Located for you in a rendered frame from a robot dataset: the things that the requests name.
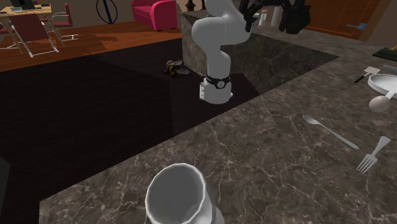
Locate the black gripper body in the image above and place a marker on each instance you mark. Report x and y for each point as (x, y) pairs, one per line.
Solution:
(298, 18)

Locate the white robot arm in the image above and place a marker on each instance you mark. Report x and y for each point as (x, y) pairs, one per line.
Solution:
(217, 34)

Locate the white shaker bottle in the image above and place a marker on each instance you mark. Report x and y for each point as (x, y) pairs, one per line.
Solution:
(275, 17)
(263, 18)

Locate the dark green flat object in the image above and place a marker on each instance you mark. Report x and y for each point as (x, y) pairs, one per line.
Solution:
(384, 53)

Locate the grey blue utensil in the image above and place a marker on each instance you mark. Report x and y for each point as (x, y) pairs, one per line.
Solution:
(390, 68)

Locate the white plate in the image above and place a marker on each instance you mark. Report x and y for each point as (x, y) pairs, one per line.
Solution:
(384, 83)

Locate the white round-headed ladle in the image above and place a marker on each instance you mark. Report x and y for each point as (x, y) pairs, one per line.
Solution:
(378, 104)

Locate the silver spoon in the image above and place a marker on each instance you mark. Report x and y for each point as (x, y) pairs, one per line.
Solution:
(332, 132)

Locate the yellow black bee toy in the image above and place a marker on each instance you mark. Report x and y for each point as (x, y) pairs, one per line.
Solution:
(172, 69)

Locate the pink armchair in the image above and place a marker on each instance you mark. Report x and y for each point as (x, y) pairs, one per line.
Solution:
(155, 12)

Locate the silver fork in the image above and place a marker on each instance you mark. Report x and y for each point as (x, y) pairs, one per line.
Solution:
(369, 160)

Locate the blue hoop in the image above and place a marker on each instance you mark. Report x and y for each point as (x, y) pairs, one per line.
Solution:
(107, 12)

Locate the white cup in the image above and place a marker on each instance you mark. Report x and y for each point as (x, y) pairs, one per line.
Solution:
(173, 195)

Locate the red folding chair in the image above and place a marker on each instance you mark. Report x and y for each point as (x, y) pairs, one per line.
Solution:
(29, 28)
(66, 18)

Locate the wooden table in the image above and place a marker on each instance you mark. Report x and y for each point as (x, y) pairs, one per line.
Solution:
(28, 10)

